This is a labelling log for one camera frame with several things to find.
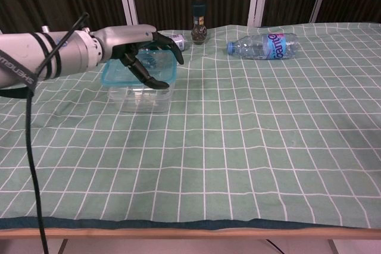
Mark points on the dark teal under cloth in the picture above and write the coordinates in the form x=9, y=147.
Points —
x=178, y=224

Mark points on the clear plastic water bottle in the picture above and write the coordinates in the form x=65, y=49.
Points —
x=259, y=46

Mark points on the transparent plastic container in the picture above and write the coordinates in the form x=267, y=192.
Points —
x=131, y=102

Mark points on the green checked tablecloth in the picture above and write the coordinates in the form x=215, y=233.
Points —
x=238, y=132

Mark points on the blue translucent plastic lid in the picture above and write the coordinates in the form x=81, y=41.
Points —
x=116, y=75

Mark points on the wooden table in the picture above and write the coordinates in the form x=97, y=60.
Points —
x=178, y=233

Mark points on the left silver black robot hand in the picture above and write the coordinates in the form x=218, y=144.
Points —
x=125, y=35

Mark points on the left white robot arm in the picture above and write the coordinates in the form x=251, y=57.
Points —
x=23, y=51

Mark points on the white and blue drink can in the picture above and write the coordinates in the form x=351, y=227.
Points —
x=180, y=41

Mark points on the spice grinder bottle dark cap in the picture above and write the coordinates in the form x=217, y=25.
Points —
x=199, y=32

